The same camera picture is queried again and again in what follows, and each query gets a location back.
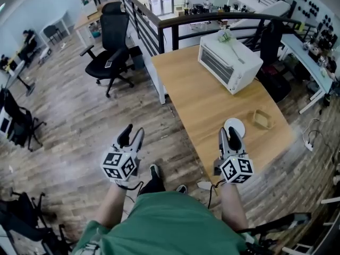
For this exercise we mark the smartphone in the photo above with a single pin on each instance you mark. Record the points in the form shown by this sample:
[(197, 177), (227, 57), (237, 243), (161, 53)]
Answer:
[(108, 63)]

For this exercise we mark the person's black trouser leg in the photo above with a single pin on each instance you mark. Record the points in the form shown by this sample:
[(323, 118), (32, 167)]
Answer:
[(152, 186)]

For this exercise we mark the round base pedestal stand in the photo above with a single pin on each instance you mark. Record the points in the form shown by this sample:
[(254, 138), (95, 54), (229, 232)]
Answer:
[(26, 85)]

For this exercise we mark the small black chair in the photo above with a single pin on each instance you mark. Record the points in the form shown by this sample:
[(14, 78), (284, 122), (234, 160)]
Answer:
[(51, 33)]

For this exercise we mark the wooden desk white legs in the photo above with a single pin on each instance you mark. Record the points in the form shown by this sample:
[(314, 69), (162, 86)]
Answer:
[(91, 16)]

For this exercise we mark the white toaster oven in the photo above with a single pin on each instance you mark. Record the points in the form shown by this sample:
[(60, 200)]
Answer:
[(228, 62)]

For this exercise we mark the black high-back chair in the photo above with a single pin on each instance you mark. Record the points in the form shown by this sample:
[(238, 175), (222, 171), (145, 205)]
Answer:
[(271, 41)]

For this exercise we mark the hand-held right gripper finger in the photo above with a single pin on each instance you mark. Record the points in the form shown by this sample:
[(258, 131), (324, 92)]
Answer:
[(235, 138), (222, 142)]

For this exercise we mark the black floor bag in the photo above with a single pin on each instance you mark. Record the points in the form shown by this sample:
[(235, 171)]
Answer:
[(275, 85)]

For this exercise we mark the black mesh office chair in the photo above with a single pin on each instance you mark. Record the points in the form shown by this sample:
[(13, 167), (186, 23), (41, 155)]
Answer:
[(111, 41)]

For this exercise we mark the person's left forearm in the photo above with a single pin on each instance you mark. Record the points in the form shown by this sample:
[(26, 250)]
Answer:
[(112, 206)]

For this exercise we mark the person's right shoe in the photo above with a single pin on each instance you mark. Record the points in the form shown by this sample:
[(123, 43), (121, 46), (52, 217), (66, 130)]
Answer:
[(181, 189)]

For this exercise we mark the white curved table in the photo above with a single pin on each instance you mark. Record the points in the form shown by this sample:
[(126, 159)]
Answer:
[(57, 18)]

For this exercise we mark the person's left shoe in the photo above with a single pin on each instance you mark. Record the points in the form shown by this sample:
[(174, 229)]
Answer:
[(155, 171)]

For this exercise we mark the black swivel chair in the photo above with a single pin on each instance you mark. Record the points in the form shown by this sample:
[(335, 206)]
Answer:
[(18, 121), (24, 222)]

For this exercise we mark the person's shoe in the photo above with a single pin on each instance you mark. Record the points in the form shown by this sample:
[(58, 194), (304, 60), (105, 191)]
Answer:
[(155, 171), (181, 189)]

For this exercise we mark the black chair with armrest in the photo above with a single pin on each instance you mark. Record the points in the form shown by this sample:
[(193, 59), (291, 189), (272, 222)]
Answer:
[(276, 230)]

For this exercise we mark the small wooden tray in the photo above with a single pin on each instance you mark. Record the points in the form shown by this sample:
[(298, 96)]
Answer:
[(261, 119)]

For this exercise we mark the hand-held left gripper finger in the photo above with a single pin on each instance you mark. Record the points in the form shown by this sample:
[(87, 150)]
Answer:
[(138, 141), (125, 135)]

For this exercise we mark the white round plate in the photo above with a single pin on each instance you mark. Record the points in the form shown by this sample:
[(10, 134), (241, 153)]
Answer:
[(238, 125)]

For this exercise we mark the black waste bin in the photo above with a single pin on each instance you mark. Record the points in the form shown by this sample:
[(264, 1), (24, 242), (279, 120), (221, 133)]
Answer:
[(136, 58)]

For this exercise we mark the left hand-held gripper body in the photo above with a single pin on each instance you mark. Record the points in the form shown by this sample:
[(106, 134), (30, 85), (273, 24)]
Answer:
[(119, 163)]

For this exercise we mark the person's right forearm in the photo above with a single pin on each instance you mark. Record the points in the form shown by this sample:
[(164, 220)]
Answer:
[(233, 208)]

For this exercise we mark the person's green shirt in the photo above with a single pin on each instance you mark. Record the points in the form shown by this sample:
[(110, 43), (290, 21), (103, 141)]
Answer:
[(172, 227)]

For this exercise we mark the long white desk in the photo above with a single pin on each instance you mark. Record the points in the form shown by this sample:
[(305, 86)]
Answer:
[(305, 60)]

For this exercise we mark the black metal railing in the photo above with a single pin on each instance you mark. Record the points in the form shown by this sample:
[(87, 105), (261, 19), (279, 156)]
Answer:
[(170, 23)]

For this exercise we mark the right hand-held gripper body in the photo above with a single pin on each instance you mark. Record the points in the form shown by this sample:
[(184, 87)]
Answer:
[(236, 169)]

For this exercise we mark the white power strip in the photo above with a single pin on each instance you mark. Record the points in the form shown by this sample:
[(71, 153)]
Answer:
[(309, 145)]

